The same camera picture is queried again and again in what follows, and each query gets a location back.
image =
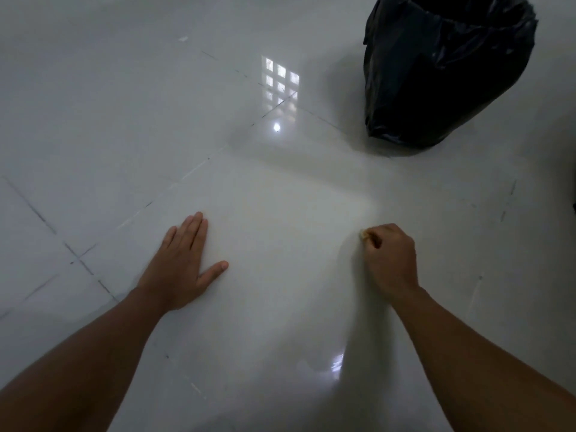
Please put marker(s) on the person's right fingers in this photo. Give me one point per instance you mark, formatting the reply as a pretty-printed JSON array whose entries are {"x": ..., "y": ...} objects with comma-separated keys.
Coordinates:
[{"x": 375, "y": 238}]

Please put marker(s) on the person's left thumb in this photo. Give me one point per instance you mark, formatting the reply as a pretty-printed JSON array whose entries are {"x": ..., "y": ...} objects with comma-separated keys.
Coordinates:
[{"x": 214, "y": 272}]

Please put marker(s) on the translucent white plastic bag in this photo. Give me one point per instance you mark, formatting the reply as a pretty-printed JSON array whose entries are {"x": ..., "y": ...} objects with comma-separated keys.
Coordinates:
[{"x": 274, "y": 247}]

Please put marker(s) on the person's left little finger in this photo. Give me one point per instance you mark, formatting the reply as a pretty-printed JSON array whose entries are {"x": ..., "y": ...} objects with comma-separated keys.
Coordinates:
[{"x": 168, "y": 238}]

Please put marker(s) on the person's right forearm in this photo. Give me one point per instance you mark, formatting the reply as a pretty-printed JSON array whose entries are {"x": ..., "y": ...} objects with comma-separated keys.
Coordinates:
[{"x": 477, "y": 368}]

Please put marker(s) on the person's left middle finger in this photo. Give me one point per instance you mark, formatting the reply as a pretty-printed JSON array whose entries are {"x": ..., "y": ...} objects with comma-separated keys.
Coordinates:
[{"x": 192, "y": 231}]

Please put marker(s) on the person's right hand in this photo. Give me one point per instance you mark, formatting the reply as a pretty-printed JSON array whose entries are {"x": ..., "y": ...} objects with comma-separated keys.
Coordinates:
[{"x": 392, "y": 263}]

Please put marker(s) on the black trash bag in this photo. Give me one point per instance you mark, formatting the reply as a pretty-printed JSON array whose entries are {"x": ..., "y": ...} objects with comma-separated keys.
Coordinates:
[{"x": 443, "y": 67}]

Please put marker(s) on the person's left forearm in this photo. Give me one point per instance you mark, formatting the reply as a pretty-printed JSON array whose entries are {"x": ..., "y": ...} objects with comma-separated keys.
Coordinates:
[{"x": 76, "y": 368}]

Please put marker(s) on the person's left hand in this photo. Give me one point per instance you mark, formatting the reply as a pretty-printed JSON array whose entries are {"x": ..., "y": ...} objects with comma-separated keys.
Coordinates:
[{"x": 180, "y": 274}]

